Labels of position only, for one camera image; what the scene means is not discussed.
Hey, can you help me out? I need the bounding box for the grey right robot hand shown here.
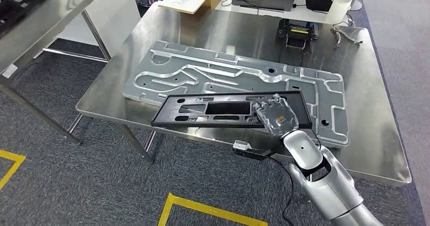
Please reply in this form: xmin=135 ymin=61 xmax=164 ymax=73
xmin=252 ymin=93 xmax=300 ymax=139

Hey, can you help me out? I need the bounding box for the stainless steel workbench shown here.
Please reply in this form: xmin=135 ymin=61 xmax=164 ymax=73
xmin=75 ymin=1 xmax=412 ymax=186
xmin=0 ymin=0 xmax=112 ymax=146

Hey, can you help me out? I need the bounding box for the machined aluminium fixture plate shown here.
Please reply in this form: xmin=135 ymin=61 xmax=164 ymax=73
xmin=121 ymin=40 xmax=350 ymax=148

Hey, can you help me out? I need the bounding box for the small black yellow-labelled device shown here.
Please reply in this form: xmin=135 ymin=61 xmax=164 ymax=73
xmin=277 ymin=19 xmax=318 ymax=54

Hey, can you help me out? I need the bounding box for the metal hand tool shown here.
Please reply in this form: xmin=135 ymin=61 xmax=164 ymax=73
xmin=331 ymin=26 xmax=364 ymax=49

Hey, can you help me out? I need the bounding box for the white table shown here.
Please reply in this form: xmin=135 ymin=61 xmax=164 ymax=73
xmin=214 ymin=0 xmax=365 ymax=25

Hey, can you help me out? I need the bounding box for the yellow floor tape square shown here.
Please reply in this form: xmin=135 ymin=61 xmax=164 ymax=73
xmin=157 ymin=192 xmax=269 ymax=226
xmin=0 ymin=149 xmax=26 ymax=192

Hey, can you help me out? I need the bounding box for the white plastic bottle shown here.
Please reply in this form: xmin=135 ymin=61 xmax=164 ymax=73
xmin=326 ymin=0 xmax=353 ymax=25

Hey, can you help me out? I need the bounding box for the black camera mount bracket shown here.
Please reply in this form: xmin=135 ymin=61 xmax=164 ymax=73
xmin=232 ymin=143 xmax=286 ymax=161

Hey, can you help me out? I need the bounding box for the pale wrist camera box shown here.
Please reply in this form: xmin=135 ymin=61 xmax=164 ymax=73
xmin=233 ymin=139 xmax=253 ymax=152

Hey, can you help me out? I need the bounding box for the black camera cable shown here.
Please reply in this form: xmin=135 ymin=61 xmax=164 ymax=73
xmin=268 ymin=156 xmax=296 ymax=226

